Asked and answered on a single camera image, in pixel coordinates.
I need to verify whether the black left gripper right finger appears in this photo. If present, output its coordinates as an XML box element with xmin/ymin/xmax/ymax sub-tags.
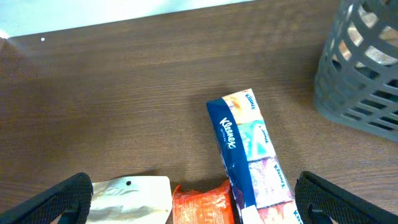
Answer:
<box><xmin>294</xmin><ymin>171</ymin><xmax>397</xmax><ymax>224</ymax></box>

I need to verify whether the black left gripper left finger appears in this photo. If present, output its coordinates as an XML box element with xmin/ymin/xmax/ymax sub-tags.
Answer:
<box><xmin>1</xmin><ymin>172</ymin><xmax>93</xmax><ymax>224</ymax></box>

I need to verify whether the Kleenex tissue multipack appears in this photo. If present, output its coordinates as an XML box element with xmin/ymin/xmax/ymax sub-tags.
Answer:
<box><xmin>206</xmin><ymin>89</ymin><xmax>303</xmax><ymax>224</ymax></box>

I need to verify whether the orange spaghetti packet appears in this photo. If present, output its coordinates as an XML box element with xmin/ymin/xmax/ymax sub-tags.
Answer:
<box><xmin>172</xmin><ymin>180</ymin><xmax>235</xmax><ymax>224</ymax></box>

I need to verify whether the grey plastic basket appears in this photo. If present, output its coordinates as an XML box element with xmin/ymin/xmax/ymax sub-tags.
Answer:
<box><xmin>314</xmin><ymin>0</ymin><xmax>397</xmax><ymax>141</ymax></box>

